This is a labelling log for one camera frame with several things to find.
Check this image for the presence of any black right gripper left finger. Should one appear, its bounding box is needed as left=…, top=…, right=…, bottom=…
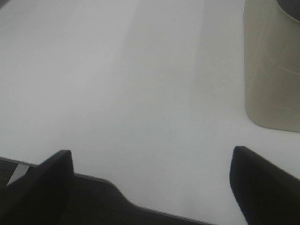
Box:
left=0, top=150, right=74, bottom=225

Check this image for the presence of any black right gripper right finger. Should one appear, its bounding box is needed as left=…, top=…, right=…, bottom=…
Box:
left=229, top=146, right=300, bottom=225

